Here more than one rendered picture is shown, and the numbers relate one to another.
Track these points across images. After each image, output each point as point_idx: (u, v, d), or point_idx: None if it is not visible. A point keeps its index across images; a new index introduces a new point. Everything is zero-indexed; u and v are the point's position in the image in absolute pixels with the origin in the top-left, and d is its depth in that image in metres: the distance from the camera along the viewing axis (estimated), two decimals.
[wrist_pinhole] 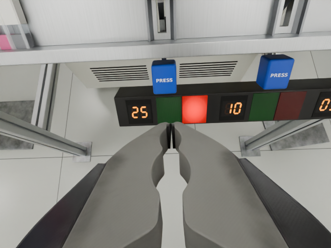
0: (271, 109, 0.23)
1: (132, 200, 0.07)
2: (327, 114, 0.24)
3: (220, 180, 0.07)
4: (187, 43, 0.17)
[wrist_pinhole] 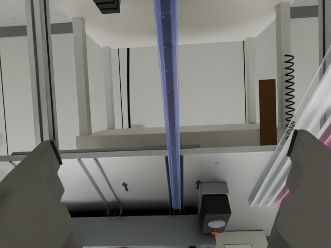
0: None
1: (35, 225, 0.06)
2: None
3: None
4: None
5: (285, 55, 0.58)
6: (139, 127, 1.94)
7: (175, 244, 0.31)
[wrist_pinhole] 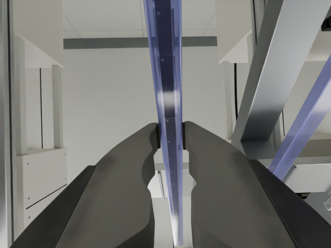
0: None
1: (123, 200, 0.07)
2: None
3: (230, 180, 0.07)
4: None
5: None
6: None
7: None
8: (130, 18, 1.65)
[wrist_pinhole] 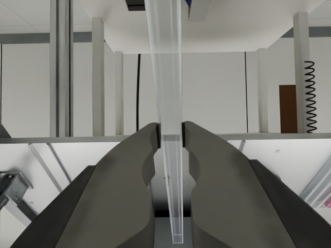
0: None
1: (123, 200, 0.07)
2: None
3: (230, 180, 0.07)
4: None
5: (306, 61, 0.59)
6: None
7: None
8: (77, 12, 1.63)
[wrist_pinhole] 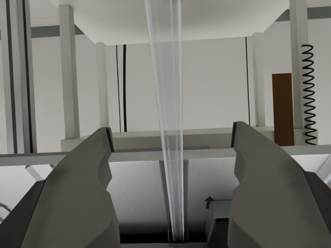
0: None
1: (82, 207, 0.07)
2: None
3: (279, 188, 0.07)
4: None
5: (303, 45, 0.50)
6: None
7: None
8: None
